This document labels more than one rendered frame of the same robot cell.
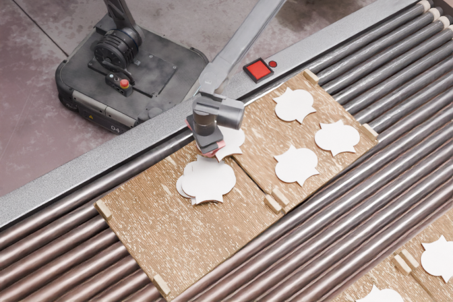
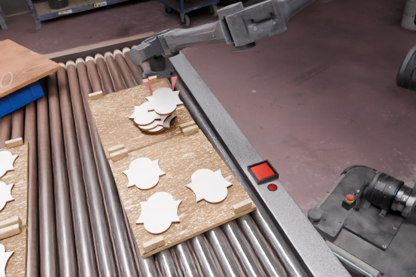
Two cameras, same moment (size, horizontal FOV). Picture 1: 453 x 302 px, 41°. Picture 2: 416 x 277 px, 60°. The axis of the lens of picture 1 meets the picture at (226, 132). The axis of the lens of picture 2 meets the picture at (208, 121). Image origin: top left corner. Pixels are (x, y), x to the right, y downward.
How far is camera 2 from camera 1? 1.90 m
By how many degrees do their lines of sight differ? 72
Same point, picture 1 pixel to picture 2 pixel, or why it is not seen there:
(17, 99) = not seen: hidden behind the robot
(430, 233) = (17, 268)
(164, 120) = (219, 112)
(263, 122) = (197, 161)
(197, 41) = not seen: outside the picture
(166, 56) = (400, 244)
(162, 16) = not seen: outside the picture
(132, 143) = (203, 97)
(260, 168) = (152, 151)
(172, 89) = (355, 242)
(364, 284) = (20, 195)
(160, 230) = (131, 100)
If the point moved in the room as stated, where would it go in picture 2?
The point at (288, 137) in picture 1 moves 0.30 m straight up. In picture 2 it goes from (174, 175) to (161, 99)
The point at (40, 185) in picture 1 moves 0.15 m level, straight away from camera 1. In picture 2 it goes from (186, 66) to (216, 62)
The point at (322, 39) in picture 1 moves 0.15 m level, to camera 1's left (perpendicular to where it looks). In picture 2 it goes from (312, 247) to (324, 204)
